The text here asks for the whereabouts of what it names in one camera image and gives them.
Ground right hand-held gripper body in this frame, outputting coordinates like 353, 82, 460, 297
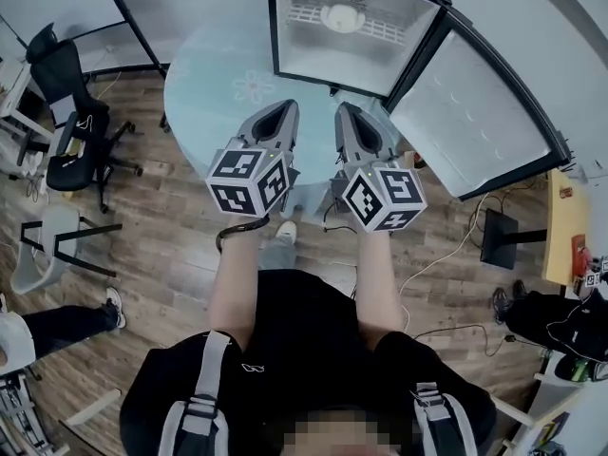
331, 152, 428, 234

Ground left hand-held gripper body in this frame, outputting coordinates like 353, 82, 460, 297
204, 135, 303, 219

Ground white round food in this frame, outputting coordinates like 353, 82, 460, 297
327, 6, 361, 30

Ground white round plate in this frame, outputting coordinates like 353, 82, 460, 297
320, 2, 367, 33

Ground person's right forearm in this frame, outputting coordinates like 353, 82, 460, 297
355, 228, 406, 351

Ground person's left forearm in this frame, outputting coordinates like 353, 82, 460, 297
208, 228, 268, 351

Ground white wire fridge shelf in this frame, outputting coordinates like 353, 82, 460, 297
286, 1, 409, 43

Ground round table light blue tablecloth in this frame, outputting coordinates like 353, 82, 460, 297
162, 19, 396, 219

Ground person's white shoe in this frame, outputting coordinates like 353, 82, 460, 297
275, 219, 299, 246

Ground yellow table black stand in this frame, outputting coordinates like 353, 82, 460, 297
479, 168, 595, 289

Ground person's black shirt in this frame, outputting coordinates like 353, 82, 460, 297
118, 268, 498, 456

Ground red box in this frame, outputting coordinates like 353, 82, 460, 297
571, 234, 594, 279

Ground black office chair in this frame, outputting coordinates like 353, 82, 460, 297
17, 22, 144, 215

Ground black framed whiteboard stand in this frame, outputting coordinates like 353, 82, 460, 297
0, 0, 173, 135

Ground grey plastic chair black legs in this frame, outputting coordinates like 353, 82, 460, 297
9, 205, 124, 296

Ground white desk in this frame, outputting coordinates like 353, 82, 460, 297
0, 57, 53, 180

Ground person's chin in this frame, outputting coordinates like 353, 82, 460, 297
294, 408, 405, 456

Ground black green bag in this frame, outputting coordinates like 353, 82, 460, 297
553, 356, 608, 384

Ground light wooden shelf unit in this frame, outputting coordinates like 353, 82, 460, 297
491, 371, 608, 456

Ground light wooden plank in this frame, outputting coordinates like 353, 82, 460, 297
65, 387, 124, 428

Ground thick black gripper cable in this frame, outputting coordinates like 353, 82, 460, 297
214, 216, 271, 257

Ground grey left harness strap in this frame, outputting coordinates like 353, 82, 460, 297
156, 330, 232, 456

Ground grey harness strap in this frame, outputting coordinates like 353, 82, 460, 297
156, 330, 232, 456
410, 381, 479, 456

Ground grey right harness strap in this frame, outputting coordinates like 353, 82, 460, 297
410, 381, 479, 456

